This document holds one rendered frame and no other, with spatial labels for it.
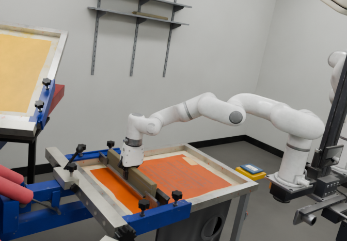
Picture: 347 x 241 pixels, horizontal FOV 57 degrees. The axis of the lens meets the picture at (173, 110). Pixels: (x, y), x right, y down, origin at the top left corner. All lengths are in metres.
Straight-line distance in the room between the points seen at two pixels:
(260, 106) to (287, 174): 0.31
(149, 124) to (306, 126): 0.62
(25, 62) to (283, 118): 1.45
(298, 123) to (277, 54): 4.03
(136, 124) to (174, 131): 3.05
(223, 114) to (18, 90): 1.12
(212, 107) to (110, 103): 2.54
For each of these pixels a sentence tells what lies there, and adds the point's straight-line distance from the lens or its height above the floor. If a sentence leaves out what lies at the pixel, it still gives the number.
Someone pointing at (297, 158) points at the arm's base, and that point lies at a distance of 1.40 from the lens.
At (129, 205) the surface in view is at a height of 0.96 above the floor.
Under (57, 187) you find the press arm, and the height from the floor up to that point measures 1.04.
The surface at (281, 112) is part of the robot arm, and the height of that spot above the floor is 1.45.
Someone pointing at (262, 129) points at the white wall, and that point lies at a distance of 5.42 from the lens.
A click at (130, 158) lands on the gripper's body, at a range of 1.42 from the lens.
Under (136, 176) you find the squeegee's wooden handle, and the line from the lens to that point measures 1.42.
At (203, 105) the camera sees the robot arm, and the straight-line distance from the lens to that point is 1.24.
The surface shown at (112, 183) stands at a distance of 1.53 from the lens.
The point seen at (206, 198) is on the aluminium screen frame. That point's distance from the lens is 1.46.
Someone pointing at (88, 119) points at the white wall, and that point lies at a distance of 3.62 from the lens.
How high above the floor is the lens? 1.69
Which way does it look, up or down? 15 degrees down
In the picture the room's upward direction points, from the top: 9 degrees clockwise
